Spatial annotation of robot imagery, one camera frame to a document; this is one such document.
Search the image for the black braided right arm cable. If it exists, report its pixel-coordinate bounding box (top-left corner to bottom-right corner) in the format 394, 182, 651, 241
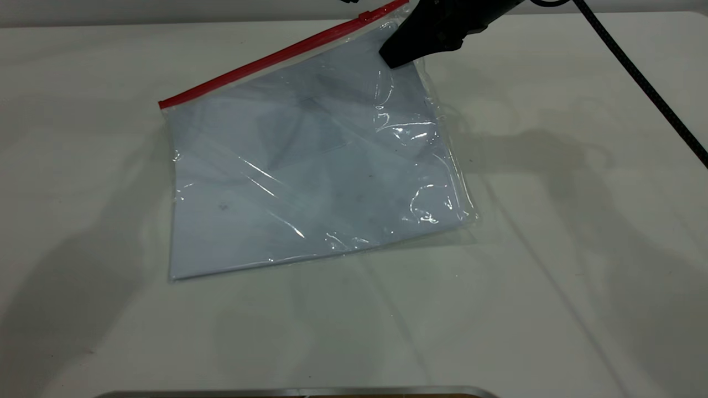
530, 0, 708, 169

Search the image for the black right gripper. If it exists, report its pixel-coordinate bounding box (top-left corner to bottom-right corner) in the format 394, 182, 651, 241
379, 0, 526, 70

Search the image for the white paper stack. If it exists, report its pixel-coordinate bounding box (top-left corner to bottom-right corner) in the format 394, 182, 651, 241
169, 22, 468, 281

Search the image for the silver metal frame edge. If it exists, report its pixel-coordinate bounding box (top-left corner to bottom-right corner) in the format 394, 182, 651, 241
94, 385, 501, 398

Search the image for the clear plastic bag red zipper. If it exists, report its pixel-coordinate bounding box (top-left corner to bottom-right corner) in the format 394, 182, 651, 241
158, 0, 481, 282

